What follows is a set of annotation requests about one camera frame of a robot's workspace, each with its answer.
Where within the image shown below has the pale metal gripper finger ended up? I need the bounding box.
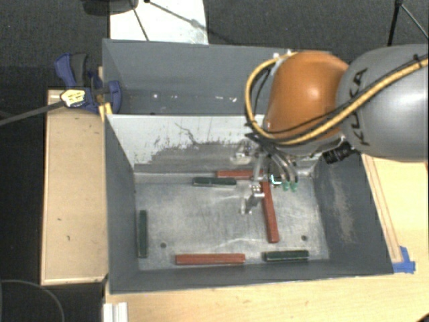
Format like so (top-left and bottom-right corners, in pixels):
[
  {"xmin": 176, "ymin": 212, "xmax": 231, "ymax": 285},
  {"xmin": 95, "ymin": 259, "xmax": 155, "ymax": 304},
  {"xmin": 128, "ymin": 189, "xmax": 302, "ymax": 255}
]
[
  {"xmin": 250, "ymin": 184, "xmax": 266, "ymax": 211},
  {"xmin": 239, "ymin": 193, "xmax": 255, "ymax": 216}
]

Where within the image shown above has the red-brown flat block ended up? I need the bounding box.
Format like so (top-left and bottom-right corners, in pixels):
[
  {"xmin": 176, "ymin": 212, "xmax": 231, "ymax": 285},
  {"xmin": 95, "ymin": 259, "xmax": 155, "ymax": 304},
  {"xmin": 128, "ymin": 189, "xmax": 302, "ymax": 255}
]
[
  {"xmin": 174, "ymin": 253, "xmax": 247, "ymax": 266},
  {"xmin": 215, "ymin": 169, "xmax": 256, "ymax": 180},
  {"xmin": 260, "ymin": 180, "xmax": 281, "ymax": 244}
]

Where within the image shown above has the grey metal bin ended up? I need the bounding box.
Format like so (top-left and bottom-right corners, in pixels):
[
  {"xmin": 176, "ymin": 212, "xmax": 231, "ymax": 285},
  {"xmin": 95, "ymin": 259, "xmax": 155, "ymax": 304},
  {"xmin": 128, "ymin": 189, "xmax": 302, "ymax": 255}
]
[{"xmin": 101, "ymin": 38, "xmax": 395, "ymax": 294}]

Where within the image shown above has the dark green flat block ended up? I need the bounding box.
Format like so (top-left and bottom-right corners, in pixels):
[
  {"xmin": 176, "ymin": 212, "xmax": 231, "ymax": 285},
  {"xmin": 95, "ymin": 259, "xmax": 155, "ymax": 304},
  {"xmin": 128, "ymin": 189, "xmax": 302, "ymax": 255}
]
[
  {"xmin": 136, "ymin": 209, "xmax": 149, "ymax": 259},
  {"xmin": 261, "ymin": 250, "xmax": 310, "ymax": 263},
  {"xmin": 192, "ymin": 176, "xmax": 238, "ymax": 187}
]

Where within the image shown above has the pale wood flat board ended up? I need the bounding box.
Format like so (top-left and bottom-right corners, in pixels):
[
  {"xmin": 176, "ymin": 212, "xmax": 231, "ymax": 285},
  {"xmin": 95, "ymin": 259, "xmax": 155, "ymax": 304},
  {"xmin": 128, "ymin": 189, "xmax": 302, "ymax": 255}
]
[{"xmin": 40, "ymin": 89, "xmax": 110, "ymax": 286}]

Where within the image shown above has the black cylinder on white bracket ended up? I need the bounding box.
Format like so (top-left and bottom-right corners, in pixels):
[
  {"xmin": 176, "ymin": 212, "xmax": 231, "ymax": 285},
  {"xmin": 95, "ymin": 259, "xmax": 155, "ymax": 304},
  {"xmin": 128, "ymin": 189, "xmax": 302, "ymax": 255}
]
[{"xmin": 322, "ymin": 143, "xmax": 355, "ymax": 166}]

